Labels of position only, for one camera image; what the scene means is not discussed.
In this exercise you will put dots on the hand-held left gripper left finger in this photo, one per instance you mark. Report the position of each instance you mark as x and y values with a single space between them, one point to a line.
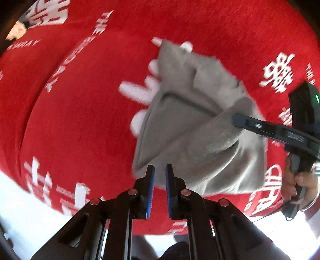
150 192

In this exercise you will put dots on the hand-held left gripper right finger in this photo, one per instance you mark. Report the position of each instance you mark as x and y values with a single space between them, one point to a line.
169 192

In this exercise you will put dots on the red printed blanket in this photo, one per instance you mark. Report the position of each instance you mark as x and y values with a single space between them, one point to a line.
75 112

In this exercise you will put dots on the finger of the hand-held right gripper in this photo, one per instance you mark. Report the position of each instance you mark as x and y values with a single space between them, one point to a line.
257 126

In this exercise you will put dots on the pile of mixed clothes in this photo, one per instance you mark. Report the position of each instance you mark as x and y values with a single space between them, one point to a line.
21 27

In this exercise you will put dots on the person's right hand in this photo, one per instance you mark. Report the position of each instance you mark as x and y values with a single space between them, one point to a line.
308 183

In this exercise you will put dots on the person's right forearm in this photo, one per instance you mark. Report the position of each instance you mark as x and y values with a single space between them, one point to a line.
316 216

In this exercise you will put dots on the person's dark clothing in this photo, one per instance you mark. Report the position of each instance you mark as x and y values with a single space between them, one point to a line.
175 252

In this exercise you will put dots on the grey knit sweater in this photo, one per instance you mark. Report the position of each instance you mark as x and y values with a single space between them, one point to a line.
200 155

